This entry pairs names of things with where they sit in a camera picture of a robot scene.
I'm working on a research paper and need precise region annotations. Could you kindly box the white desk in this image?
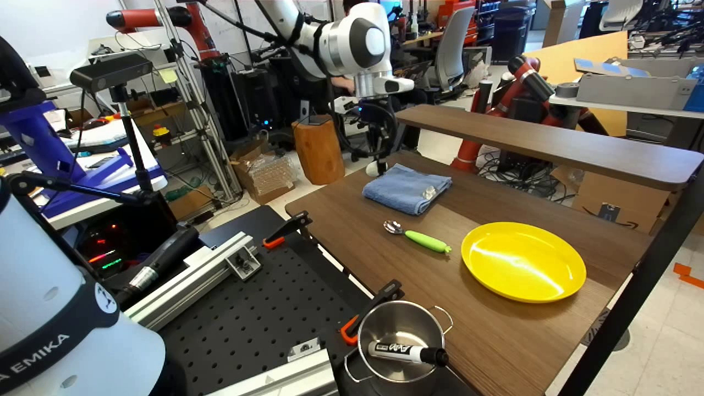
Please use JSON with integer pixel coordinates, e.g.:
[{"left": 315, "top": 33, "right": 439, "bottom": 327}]
[{"left": 547, "top": 92, "right": 704, "bottom": 123}]

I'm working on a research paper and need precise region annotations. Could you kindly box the grey office chair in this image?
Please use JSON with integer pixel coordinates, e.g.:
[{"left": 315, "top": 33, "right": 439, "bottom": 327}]
[{"left": 424, "top": 3, "right": 480, "bottom": 95}]

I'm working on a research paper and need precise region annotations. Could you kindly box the black camera on stand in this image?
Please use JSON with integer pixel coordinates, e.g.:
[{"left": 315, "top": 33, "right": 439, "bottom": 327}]
[{"left": 67, "top": 51, "right": 161, "bottom": 205}]

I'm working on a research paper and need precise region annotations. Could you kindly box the blue white machine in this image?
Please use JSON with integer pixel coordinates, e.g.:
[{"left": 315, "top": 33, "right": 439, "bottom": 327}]
[{"left": 0, "top": 35, "right": 171, "bottom": 227}]

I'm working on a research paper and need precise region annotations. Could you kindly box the small cardboard box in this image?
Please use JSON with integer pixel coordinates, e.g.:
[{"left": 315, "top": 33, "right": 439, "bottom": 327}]
[{"left": 162, "top": 184, "right": 218, "bottom": 222}]

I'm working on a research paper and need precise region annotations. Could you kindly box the open cardboard box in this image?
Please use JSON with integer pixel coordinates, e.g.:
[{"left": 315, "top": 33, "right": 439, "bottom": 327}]
[{"left": 228, "top": 140, "right": 300, "bottom": 206}]

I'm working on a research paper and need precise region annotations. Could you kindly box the green handled metal scoop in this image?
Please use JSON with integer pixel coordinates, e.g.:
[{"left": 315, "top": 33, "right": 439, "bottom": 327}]
[{"left": 380, "top": 217, "right": 452, "bottom": 257}]

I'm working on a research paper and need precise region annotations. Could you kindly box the white black marker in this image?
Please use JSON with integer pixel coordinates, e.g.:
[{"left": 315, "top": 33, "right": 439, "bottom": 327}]
[{"left": 364, "top": 337, "right": 450, "bottom": 370}]

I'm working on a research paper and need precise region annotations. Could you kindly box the black table frame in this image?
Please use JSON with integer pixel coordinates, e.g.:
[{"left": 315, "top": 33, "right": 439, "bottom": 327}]
[{"left": 556, "top": 174, "right": 704, "bottom": 396}]

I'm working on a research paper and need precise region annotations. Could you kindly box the aluminium extrusion rail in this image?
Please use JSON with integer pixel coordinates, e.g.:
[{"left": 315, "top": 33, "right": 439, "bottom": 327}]
[
  {"left": 122, "top": 231, "right": 263, "bottom": 331},
  {"left": 204, "top": 337, "right": 339, "bottom": 396}
]

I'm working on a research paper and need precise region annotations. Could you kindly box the metal lattice rack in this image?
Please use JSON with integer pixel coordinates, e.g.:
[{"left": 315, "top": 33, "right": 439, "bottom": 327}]
[{"left": 151, "top": 0, "right": 243, "bottom": 206}]

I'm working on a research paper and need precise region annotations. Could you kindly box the yellow plastic plate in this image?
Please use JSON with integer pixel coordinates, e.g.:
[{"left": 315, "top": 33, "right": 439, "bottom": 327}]
[{"left": 460, "top": 219, "right": 589, "bottom": 305}]

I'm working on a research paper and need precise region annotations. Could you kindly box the small blue box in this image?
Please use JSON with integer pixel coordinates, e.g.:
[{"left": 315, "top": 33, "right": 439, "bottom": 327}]
[{"left": 685, "top": 63, "right": 704, "bottom": 113}]

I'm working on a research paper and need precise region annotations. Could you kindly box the black clamp orange handle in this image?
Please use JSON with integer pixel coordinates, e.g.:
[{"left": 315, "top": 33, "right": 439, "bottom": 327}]
[
  {"left": 259, "top": 211, "right": 312, "bottom": 253},
  {"left": 337, "top": 276, "right": 407, "bottom": 347}
]

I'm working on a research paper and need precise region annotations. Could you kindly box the large tan cardboard panel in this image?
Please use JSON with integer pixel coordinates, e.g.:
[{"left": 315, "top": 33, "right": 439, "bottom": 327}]
[{"left": 524, "top": 29, "right": 634, "bottom": 139}]

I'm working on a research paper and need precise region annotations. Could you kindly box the black cylindrical device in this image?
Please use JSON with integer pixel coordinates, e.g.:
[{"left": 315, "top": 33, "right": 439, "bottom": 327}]
[{"left": 117, "top": 227, "right": 201, "bottom": 304}]

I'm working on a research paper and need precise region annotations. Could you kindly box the folded blue towel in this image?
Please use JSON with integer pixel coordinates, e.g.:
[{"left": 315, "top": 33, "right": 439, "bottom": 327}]
[{"left": 361, "top": 160, "right": 456, "bottom": 217}]

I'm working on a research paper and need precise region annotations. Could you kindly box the steel pot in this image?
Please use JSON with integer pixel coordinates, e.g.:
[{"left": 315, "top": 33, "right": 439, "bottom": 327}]
[{"left": 340, "top": 296, "right": 457, "bottom": 387}]

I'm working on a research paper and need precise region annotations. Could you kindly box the red black robot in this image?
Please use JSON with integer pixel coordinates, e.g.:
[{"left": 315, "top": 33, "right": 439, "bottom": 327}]
[{"left": 448, "top": 53, "right": 568, "bottom": 174}]

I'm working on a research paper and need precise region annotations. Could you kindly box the long wooden shelf riser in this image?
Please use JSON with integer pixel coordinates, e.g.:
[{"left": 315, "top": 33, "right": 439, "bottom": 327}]
[{"left": 394, "top": 103, "right": 704, "bottom": 193}]

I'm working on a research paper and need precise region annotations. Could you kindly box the wooden knife block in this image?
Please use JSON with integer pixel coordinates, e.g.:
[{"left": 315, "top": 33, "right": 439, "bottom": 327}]
[{"left": 291, "top": 112, "right": 347, "bottom": 186}]

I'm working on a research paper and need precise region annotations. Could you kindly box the grey plastic bin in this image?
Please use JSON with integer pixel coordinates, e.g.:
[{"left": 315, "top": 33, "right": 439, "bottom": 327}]
[{"left": 573, "top": 68, "right": 699, "bottom": 112}]

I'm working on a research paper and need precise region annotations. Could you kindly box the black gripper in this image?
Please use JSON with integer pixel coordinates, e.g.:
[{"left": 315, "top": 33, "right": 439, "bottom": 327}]
[{"left": 349, "top": 95, "right": 404, "bottom": 172}]

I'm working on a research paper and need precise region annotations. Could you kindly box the cardboard box under shelf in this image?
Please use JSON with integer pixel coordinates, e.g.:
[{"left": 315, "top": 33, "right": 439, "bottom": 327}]
[{"left": 570, "top": 172, "right": 680, "bottom": 237}]

